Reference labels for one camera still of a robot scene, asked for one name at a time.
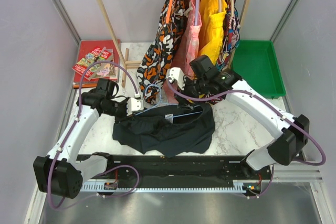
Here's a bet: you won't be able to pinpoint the pink illustrated book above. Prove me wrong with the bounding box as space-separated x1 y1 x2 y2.
91 48 117 79

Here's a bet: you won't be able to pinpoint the camouflage orange black shorts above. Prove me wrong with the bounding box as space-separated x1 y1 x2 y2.
136 0 173 104

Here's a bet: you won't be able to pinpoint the green plastic tray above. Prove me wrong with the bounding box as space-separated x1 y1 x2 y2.
232 40 286 99

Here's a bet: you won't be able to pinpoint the grey slotted cable duct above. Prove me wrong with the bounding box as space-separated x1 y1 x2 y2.
80 180 260 193

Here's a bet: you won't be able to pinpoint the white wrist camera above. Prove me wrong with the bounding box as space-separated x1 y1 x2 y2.
127 93 144 116
166 67 185 90

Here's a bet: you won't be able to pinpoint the large red book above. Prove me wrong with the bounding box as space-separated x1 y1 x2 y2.
73 40 119 83

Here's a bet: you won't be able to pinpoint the purple cable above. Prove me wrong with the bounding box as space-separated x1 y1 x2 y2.
167 81 327 166
48 61 140 210

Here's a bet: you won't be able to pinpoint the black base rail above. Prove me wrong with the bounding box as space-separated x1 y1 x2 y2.
97 155 271 189

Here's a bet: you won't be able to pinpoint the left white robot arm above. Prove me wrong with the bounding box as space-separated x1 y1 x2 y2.
33 79 128 199

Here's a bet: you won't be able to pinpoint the comic print shorts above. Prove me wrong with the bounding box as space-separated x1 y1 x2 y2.
214 0 240 71

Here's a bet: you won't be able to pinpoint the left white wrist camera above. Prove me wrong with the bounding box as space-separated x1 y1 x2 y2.
127 93 144 116

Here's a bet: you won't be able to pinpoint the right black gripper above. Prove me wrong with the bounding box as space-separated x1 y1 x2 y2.
173 75 208 111

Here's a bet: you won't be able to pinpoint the pink patterned shorts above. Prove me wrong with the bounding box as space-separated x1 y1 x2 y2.
164 0 203 104

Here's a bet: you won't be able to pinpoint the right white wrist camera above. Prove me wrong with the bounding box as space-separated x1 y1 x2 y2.
166 67 185 90

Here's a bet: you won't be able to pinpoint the orange thin book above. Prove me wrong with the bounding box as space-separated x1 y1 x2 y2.
72 82 97 89

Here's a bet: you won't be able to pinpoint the blue wire hanger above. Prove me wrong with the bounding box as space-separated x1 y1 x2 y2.
136 84 201 119

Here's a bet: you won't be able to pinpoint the wooden clothes rack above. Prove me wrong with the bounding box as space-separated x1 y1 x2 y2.
96 0 250 88

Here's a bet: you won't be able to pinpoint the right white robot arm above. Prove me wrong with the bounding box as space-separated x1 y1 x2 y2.
167 56 310 179

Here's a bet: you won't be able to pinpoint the yellow shorts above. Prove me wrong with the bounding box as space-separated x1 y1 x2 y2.
198 0 227 64

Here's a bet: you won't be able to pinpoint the colourful paperback book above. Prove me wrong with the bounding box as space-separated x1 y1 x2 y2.
72 47 109 80

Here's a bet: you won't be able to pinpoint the dark navy shorts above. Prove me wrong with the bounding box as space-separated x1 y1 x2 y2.
112 104 215 157

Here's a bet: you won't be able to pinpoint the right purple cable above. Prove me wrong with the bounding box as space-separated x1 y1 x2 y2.
167 81 327 166

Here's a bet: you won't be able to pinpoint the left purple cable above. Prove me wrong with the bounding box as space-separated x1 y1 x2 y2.
48 61 140 210

